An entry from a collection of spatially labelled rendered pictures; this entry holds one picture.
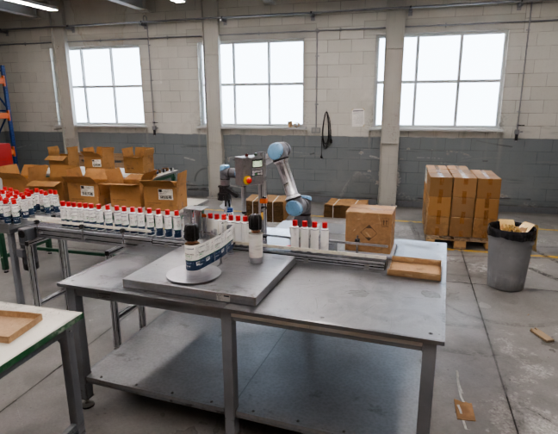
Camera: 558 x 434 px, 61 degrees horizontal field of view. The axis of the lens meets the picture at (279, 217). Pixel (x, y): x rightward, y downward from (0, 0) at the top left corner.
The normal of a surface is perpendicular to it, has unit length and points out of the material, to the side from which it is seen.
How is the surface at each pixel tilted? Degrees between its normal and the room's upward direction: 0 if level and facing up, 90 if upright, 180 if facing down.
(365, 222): 90
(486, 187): 90
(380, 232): 90
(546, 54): 90
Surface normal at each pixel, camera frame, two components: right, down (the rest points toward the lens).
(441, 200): -0.25, 0.17
